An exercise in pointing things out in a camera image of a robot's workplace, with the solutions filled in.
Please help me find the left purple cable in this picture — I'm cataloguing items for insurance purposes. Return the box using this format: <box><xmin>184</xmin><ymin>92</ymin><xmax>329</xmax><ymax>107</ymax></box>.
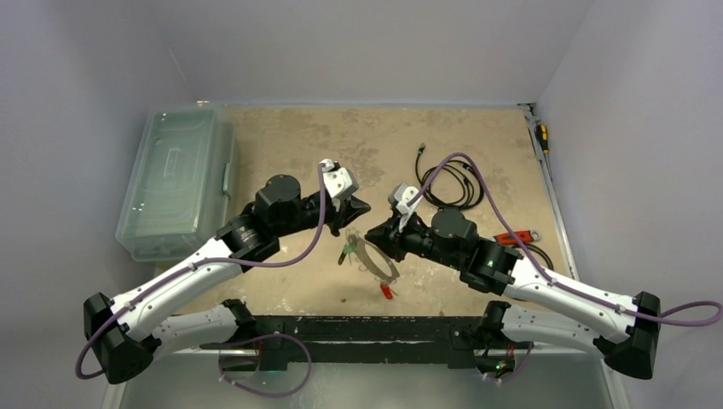
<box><xmin>74</xmin><ymin>164</ymin><xmax>334</xmax><ymax>380</ymax></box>

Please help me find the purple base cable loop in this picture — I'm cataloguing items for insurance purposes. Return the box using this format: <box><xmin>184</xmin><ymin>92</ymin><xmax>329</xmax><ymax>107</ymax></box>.
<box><xmin>217</xmin><ymin>332</ymin><xmax>314</xmax><ymax>400</ymax></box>

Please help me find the coiled black cable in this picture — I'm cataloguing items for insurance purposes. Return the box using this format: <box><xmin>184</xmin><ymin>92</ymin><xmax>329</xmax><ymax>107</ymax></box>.
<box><xmin>414</xmin><ymin>144</ymin><xmax>484</xmax><ymax>211</ymax></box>

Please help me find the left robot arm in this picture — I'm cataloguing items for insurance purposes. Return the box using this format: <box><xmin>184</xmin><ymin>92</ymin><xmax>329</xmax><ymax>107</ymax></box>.
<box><xmin>75</xmin><ymin>163</ymin><xmax>371</xmax><ymax>384</ymax></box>

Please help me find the translucent green storage box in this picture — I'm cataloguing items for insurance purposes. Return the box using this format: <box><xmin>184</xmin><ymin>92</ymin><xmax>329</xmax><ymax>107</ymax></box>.
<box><xmin>116</xmin><ymin>106</ymin><xmax>237</xmax><ymax>262</ymax></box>

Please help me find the green tagged key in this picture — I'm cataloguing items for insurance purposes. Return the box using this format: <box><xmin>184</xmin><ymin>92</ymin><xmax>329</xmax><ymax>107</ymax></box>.
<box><xmin>338</xmin><ymin>238</ymin><xmax>357</xmax><ymax>266</ymax></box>

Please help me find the red handled adjustable wrench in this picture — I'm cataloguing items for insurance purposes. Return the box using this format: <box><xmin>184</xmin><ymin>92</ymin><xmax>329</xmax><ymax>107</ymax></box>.
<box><xmin>493</xmin><ymin>229</ymin><xmax>541</xmax><ymax>245</ymax></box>

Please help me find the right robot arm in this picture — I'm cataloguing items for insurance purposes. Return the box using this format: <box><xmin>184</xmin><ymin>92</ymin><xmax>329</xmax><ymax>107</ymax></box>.
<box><xmin>365</xmin><ymin>210</ymin><xmax>661</xmax><ymax>380</ymax></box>

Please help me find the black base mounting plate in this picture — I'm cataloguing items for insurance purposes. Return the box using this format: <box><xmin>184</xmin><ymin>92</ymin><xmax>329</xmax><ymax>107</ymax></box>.
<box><xmin>203</xmin><ymin>315</ymin><xmax>510</xmax><ymax>371</ymax></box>

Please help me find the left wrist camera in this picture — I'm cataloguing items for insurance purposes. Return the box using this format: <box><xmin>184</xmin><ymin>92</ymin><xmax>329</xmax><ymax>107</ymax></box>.
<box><xmin>319</xmin><ymin>158</ymin><xmax>360</xmax><ymax>199</ymax></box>

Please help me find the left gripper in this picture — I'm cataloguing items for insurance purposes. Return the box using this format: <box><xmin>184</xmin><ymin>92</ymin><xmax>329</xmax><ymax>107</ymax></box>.
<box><xmin>275</xmin><ymin>193</ymin><xmax>371</xmax><ymax>239</ymax></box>

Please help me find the yellow handled screwdriver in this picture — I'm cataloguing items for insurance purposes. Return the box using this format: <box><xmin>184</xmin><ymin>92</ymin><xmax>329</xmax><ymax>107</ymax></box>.
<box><xmin>535</xmin><ymin>124</ymin><xmax>549</xmax><ymax>154</ymax></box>

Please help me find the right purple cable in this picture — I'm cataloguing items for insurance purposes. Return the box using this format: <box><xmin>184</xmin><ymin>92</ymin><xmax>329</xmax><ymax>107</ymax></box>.
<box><xmin>406</xmin><ymin>152</ymin><xmax>723</xmax><ymax>327</ymax></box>

